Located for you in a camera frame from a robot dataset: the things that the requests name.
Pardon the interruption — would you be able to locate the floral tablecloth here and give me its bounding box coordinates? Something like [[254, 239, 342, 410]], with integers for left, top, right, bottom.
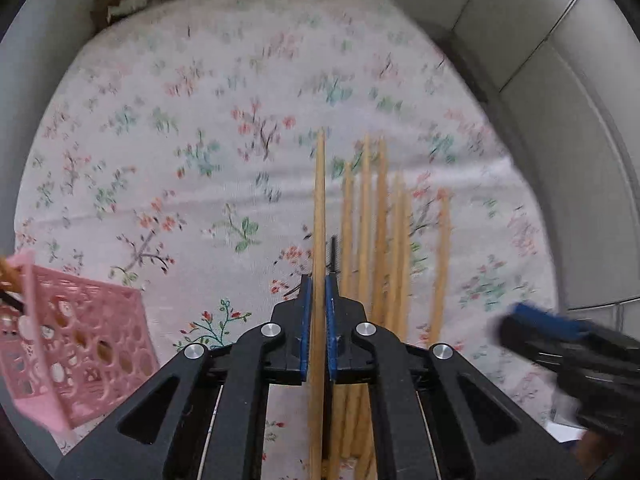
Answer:
[[14, 0, 556, 422]]

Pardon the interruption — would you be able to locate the pink perforated utensil holder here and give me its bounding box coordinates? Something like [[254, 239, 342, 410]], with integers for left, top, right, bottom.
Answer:
[[1, 252, 158, 434]]

